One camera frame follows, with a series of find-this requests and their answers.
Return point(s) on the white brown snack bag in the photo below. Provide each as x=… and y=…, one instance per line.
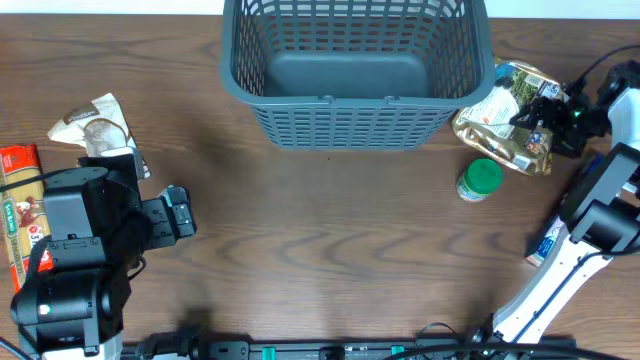
x=101, y=129

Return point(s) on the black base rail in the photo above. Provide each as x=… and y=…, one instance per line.
x=434, y=342

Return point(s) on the green lid jar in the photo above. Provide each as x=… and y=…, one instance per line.
x=480, y=180

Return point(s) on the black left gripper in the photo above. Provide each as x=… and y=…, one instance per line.
x=167, y=213

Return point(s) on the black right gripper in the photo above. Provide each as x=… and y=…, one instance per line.
x=571, y=147

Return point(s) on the red spaghetti packet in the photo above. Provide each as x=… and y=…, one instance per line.
x=23, y=212

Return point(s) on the grey plastic basket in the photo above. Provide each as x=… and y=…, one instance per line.
x=356, y=74

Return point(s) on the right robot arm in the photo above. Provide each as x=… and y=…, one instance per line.
x=598, y=225

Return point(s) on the blue tissue pack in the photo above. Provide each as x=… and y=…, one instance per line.
x=542, y=244

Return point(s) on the gold foil food pouch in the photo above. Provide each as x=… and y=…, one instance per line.
x=497, y=126

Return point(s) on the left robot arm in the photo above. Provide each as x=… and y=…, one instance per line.
x=78, y=278

